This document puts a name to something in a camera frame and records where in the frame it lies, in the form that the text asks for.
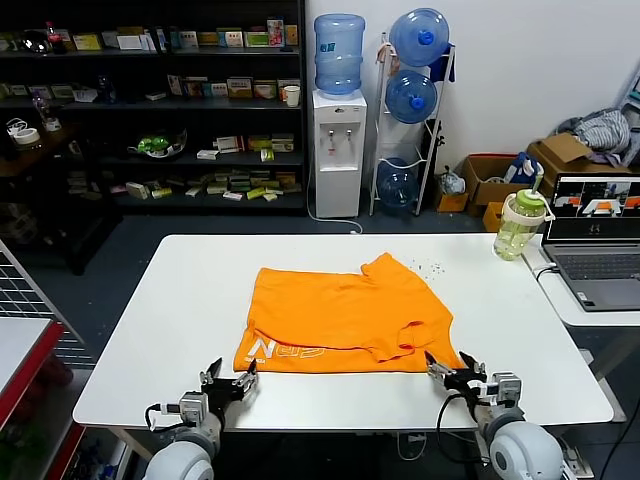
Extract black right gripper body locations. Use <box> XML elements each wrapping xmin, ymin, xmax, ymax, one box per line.
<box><xmin>444</xmin><ymin>368</ymin><xmax>494</xmax><ymax>401</ymax></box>

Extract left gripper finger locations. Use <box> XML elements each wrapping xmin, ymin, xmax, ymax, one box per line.
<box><xmin>234</xmin><ymin>359</ymin><xmax>259</xmax><ymax>389</ymax></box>
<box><xmin>200</xmin><ymin>356</ymin><xmax>224</xmax><ymax>386</ymax></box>

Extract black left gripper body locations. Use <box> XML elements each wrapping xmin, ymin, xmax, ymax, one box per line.
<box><xmin>202</xmin><ymin>377</ymin><xmax>257</xmax><ymax>406</ymax></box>

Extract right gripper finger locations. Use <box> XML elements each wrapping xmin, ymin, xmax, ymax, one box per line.
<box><xmin>424</xmin><ymin>351</ymin><xmax>449</xmax><ymax>381</ymax></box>
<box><xmin>459</xmin><ymin>352</ymin><xmax>487</xmax><ymax>377</ymax></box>

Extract orange t-shirt white print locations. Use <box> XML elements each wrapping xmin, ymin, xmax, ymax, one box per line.
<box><xmin>232</xmin><ymin>252</ymin><xmax>466</xmax><ymax>375</ymax></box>

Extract cardboard box holding clothes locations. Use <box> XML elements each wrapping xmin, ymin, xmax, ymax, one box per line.
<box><xmin>527</xmin><ymin>132</ymin><xmax>639</xmax><ymax>199</ymax></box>

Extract grey pile of clothes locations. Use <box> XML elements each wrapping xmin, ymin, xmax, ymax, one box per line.
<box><xmin>557</xmin><ymin>107</ymin><xmax>632</xmax><ymax>166</ymax></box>

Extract clear bottle green lid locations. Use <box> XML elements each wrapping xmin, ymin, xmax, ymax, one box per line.
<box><xmin>493</xmin><ymin>167</ymin><xmax>557</xmax><ymax>262</ymax></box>

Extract small brown cardboard box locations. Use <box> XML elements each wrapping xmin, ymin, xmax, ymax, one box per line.
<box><xmin>482</xmin><ymin>201</ymin><xmax>506</xmax><ymax>233</ymax></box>

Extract grey open laptop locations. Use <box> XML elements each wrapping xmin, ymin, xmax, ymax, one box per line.
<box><xmin>542</xmin><ymin>172</ymin><xmax>640</xmax><ymax>312</ymax></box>

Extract small orange cardboard box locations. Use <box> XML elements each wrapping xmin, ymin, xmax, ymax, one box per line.
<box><xmin>433</xmin><ymin>189</ymin><xmax>470</xmax><ymax>214</ymax></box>

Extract large open cardboard box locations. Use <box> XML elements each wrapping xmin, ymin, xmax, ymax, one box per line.
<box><xmin>462</xmin><ymin>153</ymin><xmax>531</xmax><ymax>206</ymax></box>

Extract crumpled plastic bag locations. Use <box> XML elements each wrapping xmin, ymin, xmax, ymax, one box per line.
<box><xmin>438</xmin><ymin>169</ymin><xmax>466</xmax><ymax>196</ymax></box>

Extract blue water jug lying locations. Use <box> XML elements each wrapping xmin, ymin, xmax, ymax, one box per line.
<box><xmin>388</xmin><ymin>7</ymin><xmax>450</xmax><ymax>68</ymax></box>
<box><xmin>375</xmin><ymin>157</ymin><xmax>420</xmax><ymax>208</ymax></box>
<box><xmin>384</xmin><ymin>68</ymin><xmax>439</xmax><ymax>125</ymax></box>

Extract blue white bag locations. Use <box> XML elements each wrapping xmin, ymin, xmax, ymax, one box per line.
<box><xmin>503</xmin><ymin>151</ymin><xmax>545</xmax><ymax>185</ymax></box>

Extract black stand beside rack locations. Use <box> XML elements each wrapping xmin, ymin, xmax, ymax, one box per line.
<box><xmin>424</xmin><ymin>119</ymin><xmax>446</xmax><ymax>174</ymax></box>

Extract white water dispenser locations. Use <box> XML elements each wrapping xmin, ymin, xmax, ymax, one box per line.
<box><xmin>312</xmin><ymin>89</ymin><xmax>368</xmax><ymax>219</ymax></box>

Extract dark bowl green contents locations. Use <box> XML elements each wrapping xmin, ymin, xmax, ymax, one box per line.
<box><xmin>127</xmin><ymin>128</ymin><xmax>189</xmax><ymax>161</ymax></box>

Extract white metal jug rack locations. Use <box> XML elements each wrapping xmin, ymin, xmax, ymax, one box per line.
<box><xmin>368</xmin><ymin>32</ymin><xmax>457</xmax><ymax>217</ymax></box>

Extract black shelving unit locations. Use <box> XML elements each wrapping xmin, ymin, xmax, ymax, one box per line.
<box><xmin>0</xmin><ymin>0</ymin><xmax>309</xmax><ymax>276</ymax></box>

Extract white tape roll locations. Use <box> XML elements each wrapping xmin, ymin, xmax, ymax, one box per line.
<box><xmin>10</xmin><ymin>127</ymin><xmax>41</xmax><ymax>147</ymax></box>

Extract blue glass bottle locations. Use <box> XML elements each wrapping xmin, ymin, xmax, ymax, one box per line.
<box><xmin>97</xmin><ymin>74</ymin><xmax>117</xmax><ymax>105</ymax></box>

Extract dark blue hanging cloth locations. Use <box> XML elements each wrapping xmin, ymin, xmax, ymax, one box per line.
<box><xmin>428</xmin><ymin>45</ymin><xmax>457</xmax><ymax>85</ymax></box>

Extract beige hanging cloth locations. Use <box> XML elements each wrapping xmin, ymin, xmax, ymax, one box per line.
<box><xmin>375</xmin><ymin>42</ymin><xmax>402</xmax><ymax>72</ymax></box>

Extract upright blue water jug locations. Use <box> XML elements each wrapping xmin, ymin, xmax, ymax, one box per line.
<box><xmin>313</xmin><ymin>13</ymin><xmax>366</xmax><ymax>99</ymax></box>

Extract cola bottle red label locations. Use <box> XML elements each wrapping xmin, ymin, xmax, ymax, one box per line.
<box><xmin>44</xmin><ymin>20</ymin><xmax>68</xmax><ymax>55</ymax></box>

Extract shiny dark round bowl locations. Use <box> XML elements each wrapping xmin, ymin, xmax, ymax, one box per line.
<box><xmin>19</xmin><ymin>28</ymin><xmax>52</xmax><ymax>55</ymax></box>

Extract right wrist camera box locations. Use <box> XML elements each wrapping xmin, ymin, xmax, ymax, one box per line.
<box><xmin>492</xmin><ymin>371</ymin><xmax>524</xmax><ymax>404</ymax></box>

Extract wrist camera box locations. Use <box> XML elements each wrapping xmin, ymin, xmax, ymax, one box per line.
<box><xmin>492</xmin><ymin>371</ymin><xmax>524</xmax><ymax>404</ymax></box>
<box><xmin>178</xmin><ymin>393</ymin><xmax>209</xmax><ymax>417</ymax></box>

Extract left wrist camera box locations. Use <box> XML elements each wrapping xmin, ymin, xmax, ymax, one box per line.
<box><xmin>178</xmin><ymin>393</ymin><xmax>209</xmax><ymax>417</ymax></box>

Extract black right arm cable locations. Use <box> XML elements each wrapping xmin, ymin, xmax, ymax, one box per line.
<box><xmin>436</xmin><ymin>394</ymin><xmax>489</xmax><ymax>466</ymax></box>

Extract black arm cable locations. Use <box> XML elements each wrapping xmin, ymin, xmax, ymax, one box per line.
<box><xmin>436</xmin><ymin>394</ymin><xmax>489</xmax><ymax>466</ymax></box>
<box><xmin>144</xmin><ymin>403</ymin><xmax>181</xmax><ymax>432</ymax></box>

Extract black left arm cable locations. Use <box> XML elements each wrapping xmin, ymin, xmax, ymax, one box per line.
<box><xmin>144</xmin><ymin>403</ymin><xmax>181</xmax><ymax>432</ymax></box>

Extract white dispenser power cord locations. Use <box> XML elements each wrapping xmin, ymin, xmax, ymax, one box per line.
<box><xmin>305</xmin><ymin>169</ymin><xmax>364</xmax><ymax>235</ymax></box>

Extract white wire grid panel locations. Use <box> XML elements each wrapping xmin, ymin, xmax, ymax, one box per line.
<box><xmin>0</xmin><ymin>239</ymin><xmax>94</xmax><ymax>364</ymax></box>

